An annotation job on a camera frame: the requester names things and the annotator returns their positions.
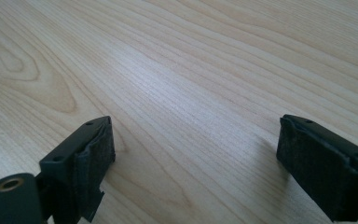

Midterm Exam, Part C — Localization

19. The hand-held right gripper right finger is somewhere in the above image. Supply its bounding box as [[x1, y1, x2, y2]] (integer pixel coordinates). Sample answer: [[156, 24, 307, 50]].
[[276, 114, 358, 223]]

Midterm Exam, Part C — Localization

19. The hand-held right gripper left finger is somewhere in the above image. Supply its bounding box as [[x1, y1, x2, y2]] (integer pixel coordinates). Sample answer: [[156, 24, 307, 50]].
[[38, 116, 117, 224]]

